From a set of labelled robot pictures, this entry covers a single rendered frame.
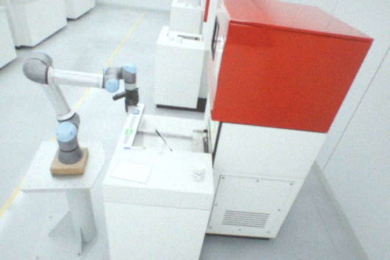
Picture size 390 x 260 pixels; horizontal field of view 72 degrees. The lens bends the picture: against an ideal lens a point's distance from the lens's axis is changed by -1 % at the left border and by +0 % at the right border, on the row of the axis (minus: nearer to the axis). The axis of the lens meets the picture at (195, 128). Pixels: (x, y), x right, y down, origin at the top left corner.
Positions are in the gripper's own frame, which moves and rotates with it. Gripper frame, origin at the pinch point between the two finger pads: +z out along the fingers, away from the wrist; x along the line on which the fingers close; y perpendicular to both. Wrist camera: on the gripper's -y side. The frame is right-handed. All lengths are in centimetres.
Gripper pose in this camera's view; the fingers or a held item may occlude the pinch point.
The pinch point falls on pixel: (127, 114)
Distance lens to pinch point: 184.8
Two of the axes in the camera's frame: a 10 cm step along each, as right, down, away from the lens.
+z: -1.2, 8.1, 5.7
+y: 9.9, 1.0, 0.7
